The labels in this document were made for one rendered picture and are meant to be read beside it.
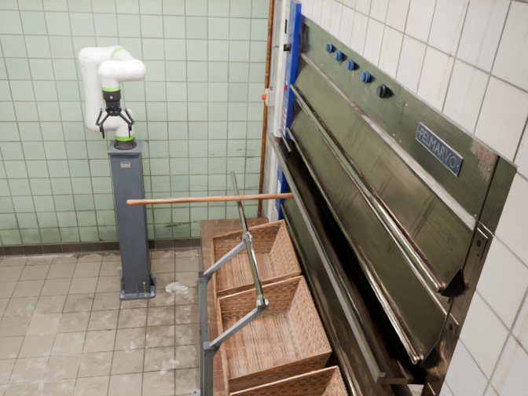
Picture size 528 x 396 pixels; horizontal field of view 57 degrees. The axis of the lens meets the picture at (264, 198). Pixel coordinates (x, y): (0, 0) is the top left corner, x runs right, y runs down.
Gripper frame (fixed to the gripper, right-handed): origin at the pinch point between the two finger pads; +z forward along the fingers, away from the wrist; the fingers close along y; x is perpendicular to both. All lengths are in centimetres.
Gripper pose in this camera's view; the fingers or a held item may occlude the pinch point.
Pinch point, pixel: (116, 135)
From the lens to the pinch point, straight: 275.5
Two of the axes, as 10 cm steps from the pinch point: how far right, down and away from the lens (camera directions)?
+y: -9.8, 0.6, -2.0
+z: -0.5, 8.6, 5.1
